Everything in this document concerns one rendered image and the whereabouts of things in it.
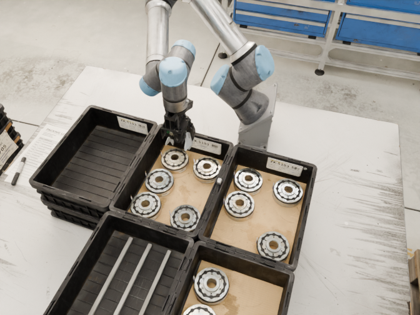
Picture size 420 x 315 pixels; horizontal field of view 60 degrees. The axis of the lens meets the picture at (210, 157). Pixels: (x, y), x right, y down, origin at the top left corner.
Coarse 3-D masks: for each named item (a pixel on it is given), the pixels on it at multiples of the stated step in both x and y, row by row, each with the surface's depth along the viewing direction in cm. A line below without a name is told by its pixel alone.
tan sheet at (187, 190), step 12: (192, 156) 141; (156, 168) 137; (192, 168) 137; (180, 180) 134; (192, 180) 134; (180, 192) 130; (192, 192) 130; (204, 192) 130; (168, 204) 127; (180, 204) 127; (192, 204) 127; (204, 204) 127; (168, 216) 124
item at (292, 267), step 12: (240, 144) 132; (276, 156) 128; (228, 168) 125; (312, 168) 126; (312, 180) 124; (216, 192) 119; (204, 228) 111; (300, 228) 111; (204, 240) 108; (300, 240) 108; (240, 252) 106; (252, 252) 106; (276, 264) 104; (288, 264) 104
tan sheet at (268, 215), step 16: (272, 176) 135; (288, 192) 131; (256, 208) 127; (272, 208) 127; (288, 208) 127; (224, 224) 123; (240, 224) 123; (256, 224) 123; (272, 224) 123; (288, 224) 123; (224, 240) 119; (240, 240) 119; (288, 240) 119; (288, 256) 116
